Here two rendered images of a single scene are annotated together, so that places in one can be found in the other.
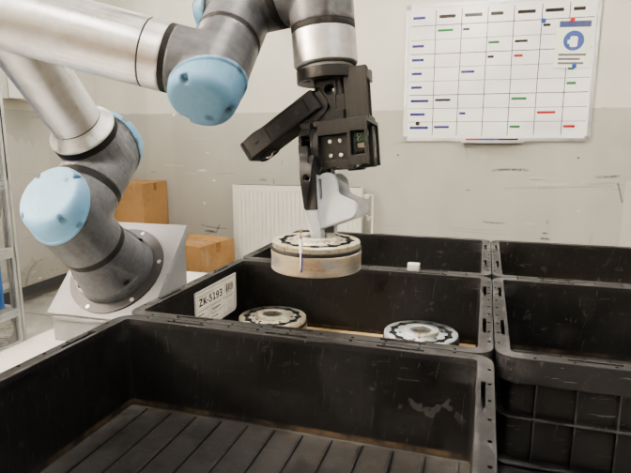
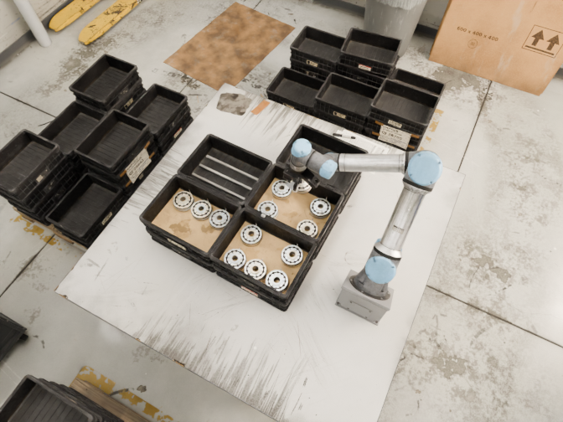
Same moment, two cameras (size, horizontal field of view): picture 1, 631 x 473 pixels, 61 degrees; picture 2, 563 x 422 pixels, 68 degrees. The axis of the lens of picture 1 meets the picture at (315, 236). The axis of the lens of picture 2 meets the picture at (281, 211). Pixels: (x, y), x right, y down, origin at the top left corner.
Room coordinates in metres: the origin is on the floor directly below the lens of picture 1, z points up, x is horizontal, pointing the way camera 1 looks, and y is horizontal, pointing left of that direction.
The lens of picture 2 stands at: (1.69, 0.12, 2.63)
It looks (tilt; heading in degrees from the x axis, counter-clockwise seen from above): 60 degrees down; 191
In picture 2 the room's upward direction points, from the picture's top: straight up
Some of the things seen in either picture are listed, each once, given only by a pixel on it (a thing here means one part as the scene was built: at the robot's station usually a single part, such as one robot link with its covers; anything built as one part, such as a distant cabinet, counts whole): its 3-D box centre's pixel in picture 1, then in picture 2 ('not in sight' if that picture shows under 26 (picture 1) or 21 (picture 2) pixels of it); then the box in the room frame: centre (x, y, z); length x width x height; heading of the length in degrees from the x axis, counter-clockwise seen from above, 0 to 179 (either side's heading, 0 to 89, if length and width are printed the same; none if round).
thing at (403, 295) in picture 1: (329, 339); (294, 206); (0.66, -0.02, 0.87); 0.40 x 0.30 x 0.11; 72
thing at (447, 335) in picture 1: (421, 334); (267, 209); (0.70, -0.15, 0.86); 0.10 x 0.10 x 0.01
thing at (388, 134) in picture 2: not in sight; (394, 136); (-0.30, 0.52, 0.41); 0.31 x 0.02 x 0.16; 74
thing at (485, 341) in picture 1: (329, 301); (294, 201); (0.66, -0.02, 0.92); 0.40 x 0.30 x 0.02; 72
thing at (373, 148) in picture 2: not in sight; (357, 150); (0.12, 0.26, 0.70); 0.33 x 0.23 x 0.01; 74
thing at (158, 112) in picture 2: not in sight; (160, 124); (-0.15, -1.16, 0.31); 0.40 x 0.30 x 0.34; 164
